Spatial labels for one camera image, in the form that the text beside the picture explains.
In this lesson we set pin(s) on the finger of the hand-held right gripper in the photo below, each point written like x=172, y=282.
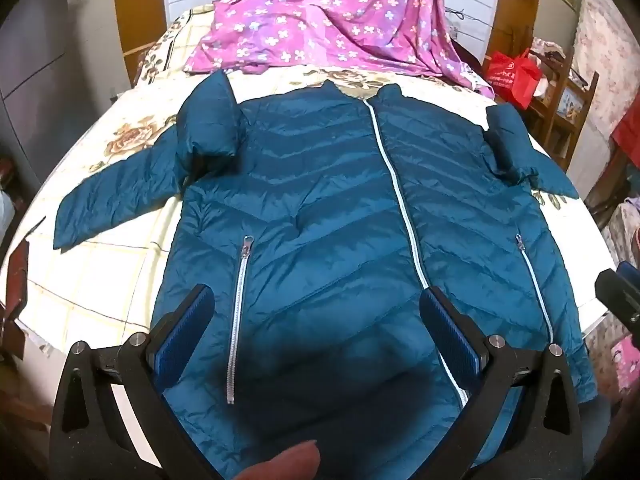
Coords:
x=612, y=287

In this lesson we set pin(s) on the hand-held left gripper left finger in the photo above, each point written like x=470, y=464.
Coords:
x=181, y=329

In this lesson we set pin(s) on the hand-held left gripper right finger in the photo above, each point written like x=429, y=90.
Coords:
x=450, y=331

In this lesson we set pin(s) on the teal puffer jacket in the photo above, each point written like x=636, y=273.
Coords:
x=325, y=200

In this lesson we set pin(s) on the person's left hand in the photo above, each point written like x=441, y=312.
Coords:
x=282, y=462

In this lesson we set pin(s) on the pink patterned bag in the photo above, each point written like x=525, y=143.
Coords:
x=625, y=365

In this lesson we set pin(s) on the cream plaid floral bed sheet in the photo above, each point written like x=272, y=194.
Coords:
x=115, y=270

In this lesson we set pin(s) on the red cloth covered cabinet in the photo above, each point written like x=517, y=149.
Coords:
x=629, y=135

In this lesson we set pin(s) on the dark red object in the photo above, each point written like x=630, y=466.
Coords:
x=17, y=285

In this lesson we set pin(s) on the wooden shelf rack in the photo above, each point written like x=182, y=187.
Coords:
x=555, y=110

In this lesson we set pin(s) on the small red shopping bag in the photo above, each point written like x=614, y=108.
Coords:
x=510, y=77

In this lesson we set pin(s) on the pink floral quilt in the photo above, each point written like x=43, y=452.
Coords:
x=605, y=50

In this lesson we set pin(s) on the grey wardrobe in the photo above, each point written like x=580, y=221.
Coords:
x=40, y=50

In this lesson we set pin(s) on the white wood-framed headboard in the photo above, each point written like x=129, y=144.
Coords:
x=470, y=0

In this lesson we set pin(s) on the purple floral blanket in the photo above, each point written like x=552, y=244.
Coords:
x=325, y=10

